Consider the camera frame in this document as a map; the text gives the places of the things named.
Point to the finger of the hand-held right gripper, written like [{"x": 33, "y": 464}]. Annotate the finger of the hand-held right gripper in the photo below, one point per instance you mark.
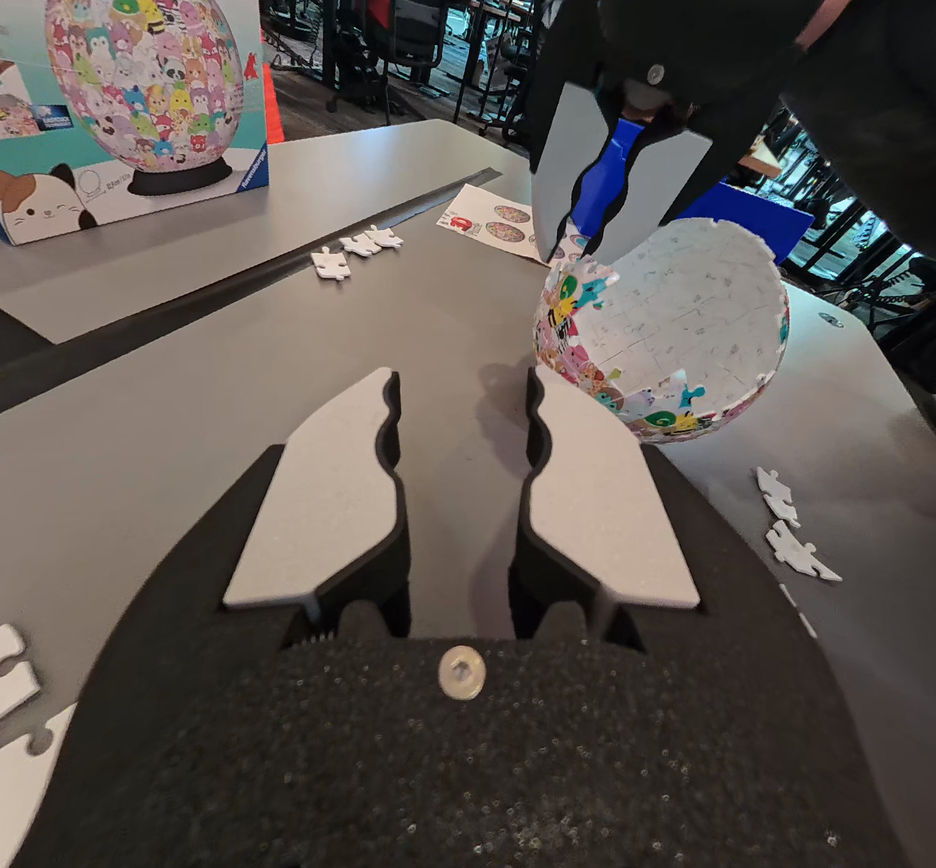
[
  {"x": 658, "y": 173},
  {"x": 568, "y": 151}
]

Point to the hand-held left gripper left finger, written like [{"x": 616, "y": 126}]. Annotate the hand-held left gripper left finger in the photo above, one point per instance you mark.
[{"x": 315, "y": 517}]

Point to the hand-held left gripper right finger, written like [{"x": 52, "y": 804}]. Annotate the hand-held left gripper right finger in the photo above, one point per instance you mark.
[{"x": 607, "y": 517}]

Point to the colourful puzzle ball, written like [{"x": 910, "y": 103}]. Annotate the colourful puzzle ball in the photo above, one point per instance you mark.
[{"x": 688, "y": 312}]

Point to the white puzzle leaflet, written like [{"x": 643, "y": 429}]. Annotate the white puzzle leaflet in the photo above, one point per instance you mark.
[{"x": 490, "y": 222}]

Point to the row of white puzzle pieces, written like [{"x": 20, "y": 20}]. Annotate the row of white puzzle pieces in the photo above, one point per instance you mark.
[{"x": 797, "y": 546}]

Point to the single white puzzle piece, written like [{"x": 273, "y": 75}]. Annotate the single white puzzle piece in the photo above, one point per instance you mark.
[
  {"x": 15, "y": 687},
  {"x": 22, "y": 788},
  {"x": 383, "y": 236},
  {"x": 8, "y": 643},
  {"x": 331, "y": 264}
]

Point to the colourful puzzle box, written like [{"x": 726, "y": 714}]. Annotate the colourful puzzle box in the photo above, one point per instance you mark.
[{"x": 132, "y": 64}]

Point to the blue plastic bin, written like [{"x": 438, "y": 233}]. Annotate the blue plastic bin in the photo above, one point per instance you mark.
[{"x": 753, "y": 217}]

